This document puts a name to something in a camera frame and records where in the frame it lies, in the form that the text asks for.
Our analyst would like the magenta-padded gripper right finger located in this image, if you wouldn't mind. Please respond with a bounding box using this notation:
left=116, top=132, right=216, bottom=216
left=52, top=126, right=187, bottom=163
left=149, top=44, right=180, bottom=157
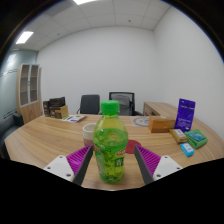
left=133, top=144, right=184, bottom=186

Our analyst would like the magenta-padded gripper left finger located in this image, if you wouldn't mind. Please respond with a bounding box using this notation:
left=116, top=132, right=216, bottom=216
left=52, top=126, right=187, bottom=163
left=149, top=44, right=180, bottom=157
left=44, top=144, right=94, bottom=187

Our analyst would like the green drink bottle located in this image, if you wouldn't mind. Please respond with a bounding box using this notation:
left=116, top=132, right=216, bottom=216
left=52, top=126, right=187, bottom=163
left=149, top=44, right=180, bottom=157
left=92, top=99, right=129, bottom=185

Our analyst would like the small blue box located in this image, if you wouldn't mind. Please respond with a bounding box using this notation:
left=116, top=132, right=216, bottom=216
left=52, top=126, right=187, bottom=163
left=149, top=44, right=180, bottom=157
left=179, top=142, right=195, bottom=158

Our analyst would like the green cloth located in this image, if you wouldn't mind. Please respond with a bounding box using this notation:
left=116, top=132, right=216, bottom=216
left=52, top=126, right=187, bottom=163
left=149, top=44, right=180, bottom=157
left=184, top=128, right=209, bottom=150

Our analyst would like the orange-brown box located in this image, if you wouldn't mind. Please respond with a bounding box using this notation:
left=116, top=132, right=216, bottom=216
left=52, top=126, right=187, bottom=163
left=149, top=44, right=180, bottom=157
left=147, top=115, right=177, bottom=134

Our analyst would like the white and brown cup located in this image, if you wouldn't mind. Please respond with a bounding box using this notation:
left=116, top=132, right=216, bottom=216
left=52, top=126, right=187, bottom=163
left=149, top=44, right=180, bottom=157
left=82, top=122, right=98, bottom=148

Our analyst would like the white and green leaflet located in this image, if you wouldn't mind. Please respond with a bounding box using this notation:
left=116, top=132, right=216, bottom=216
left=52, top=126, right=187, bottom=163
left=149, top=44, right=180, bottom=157
left=61, top=114, right=87, bottom=123

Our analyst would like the round white grey disc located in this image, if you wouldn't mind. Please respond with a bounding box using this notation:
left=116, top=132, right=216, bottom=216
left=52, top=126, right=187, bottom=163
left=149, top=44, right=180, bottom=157
left=131, top=115, right=151, bottom=128

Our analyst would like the purple package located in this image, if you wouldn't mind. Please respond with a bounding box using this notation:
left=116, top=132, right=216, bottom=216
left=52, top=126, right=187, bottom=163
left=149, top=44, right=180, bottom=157
left=173, top=97, right=197, bottom=133

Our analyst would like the brown cardboard box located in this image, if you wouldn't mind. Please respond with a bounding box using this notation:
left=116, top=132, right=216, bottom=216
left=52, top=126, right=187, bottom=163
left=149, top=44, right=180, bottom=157
left=53, top=104, right=70, bottom=120

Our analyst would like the wooden side desk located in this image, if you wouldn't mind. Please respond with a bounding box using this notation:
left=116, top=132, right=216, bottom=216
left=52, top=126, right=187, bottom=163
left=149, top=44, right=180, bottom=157
left=142, top=101, right=179, bottom=118

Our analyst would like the black armchair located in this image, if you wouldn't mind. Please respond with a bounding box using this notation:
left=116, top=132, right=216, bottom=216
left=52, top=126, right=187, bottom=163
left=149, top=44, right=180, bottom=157
left=0, top=112, right=25, bottom=158

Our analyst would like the black box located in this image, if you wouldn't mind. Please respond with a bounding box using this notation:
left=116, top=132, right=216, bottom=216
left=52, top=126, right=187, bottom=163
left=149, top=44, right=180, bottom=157
left=42, top=96, right=67, bottom=118

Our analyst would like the black office chair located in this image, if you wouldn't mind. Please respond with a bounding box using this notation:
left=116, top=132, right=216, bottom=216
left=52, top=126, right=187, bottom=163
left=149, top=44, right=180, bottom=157
left=76, top=94, right=101, bottom=115

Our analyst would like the grey mesh office chair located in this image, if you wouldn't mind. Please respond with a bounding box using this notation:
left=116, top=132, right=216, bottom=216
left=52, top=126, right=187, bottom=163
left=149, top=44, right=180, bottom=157
left=108, top=91, right=144, bottom=117

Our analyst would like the wooden shelf cabinet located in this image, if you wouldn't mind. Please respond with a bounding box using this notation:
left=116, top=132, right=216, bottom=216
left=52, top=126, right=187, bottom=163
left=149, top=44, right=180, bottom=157
left=15, top=63, right=43, bottom=125

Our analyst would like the rectangular ceiling light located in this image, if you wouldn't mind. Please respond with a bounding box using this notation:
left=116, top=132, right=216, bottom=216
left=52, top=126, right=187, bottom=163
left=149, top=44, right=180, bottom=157
left=15, top=30, right=35, bottom=45

